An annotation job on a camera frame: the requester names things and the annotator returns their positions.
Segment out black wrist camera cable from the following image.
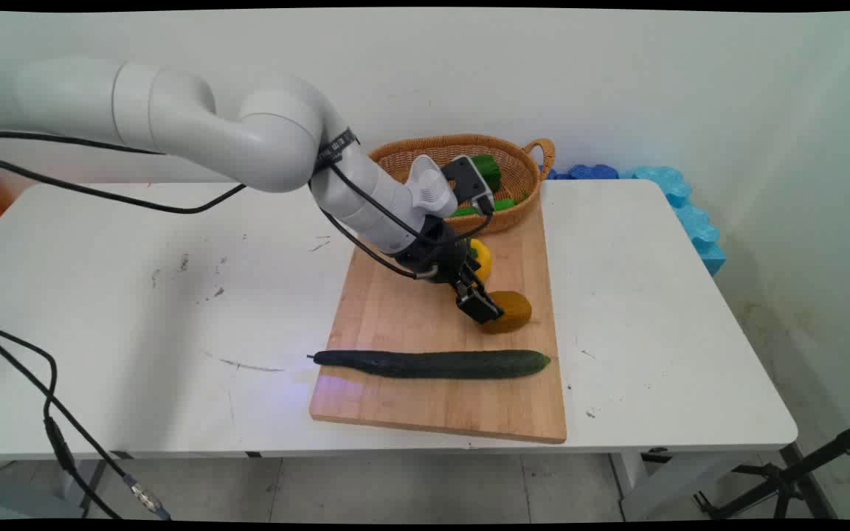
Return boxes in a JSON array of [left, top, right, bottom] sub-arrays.
[[318, 162, 497, 281]]

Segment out black cable with metal connector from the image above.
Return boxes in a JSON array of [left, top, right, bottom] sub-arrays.
[[0, 319, 173, 521]]

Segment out dark blue foam piece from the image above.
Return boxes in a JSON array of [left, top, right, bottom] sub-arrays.
[[545, 163, 622, 181]]

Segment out brown kiwi fruit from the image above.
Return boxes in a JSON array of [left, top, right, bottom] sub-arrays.
[[478, 291, 533, 335]]

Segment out green bell pepper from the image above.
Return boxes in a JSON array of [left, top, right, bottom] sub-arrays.
[[469, 154, 502, 195]]

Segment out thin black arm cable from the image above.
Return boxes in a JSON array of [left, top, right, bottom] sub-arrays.
[[0, 131, 169, 156], [0, 156, 249, 215]]

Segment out woven wicker basket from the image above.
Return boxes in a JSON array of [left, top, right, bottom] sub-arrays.
[[367, 133, 556, 236]]

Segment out white table leg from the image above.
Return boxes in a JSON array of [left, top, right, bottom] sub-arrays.
[[0, 460, 105, 520], [609, 450, 767, 521]]

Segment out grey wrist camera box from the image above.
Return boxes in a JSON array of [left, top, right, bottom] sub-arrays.
[[440, 156, 497, 215]]

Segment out long dark green cucumber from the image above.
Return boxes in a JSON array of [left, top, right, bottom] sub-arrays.
[[306, 349, 553, 381]]

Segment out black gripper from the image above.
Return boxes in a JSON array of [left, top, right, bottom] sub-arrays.
[[394, 218, 505, 325]]

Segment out black tripod stand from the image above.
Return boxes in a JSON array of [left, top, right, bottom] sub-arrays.
[[642, 417, 850, 521]]

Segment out black velcro strap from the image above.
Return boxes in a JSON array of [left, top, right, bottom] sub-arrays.
[[317, 128, 361, 168]]

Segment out yellow bell pepper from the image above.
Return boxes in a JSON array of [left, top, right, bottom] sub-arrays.
[[469, 238, 494, 284]]

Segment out light blue foam piece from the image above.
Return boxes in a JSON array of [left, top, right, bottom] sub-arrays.
[[619, 165, 728, 277]]

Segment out white ribbed camera mount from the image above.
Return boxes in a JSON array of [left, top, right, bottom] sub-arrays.
[[406, 154, 460, 220]]

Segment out wooden cutting board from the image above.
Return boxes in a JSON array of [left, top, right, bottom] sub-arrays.
[[308, 195, 568, 445]]

